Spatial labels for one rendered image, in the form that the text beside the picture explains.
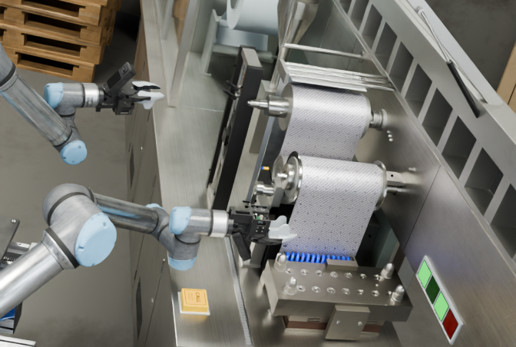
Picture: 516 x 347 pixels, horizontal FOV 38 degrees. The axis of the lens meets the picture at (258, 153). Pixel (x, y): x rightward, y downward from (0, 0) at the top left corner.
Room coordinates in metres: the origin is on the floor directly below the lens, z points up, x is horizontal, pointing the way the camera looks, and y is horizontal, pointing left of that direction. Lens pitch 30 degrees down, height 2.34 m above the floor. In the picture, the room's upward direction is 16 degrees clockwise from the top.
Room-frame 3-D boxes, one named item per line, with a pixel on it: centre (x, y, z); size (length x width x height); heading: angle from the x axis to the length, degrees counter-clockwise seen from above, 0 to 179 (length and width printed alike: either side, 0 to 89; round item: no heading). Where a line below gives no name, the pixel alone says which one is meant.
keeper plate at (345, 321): (1.60, -0.37, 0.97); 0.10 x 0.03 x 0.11; 108
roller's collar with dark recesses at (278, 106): (2.03, -0.01, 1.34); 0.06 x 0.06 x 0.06; 18
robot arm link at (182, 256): (1.67, 0.14, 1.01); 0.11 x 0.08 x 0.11; 50
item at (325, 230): (1.78, -0.25, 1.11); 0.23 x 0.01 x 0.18; 108
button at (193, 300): (1.58, 0.06, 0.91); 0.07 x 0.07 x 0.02; 18
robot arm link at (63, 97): (1.95, 0.61, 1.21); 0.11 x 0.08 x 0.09; 123
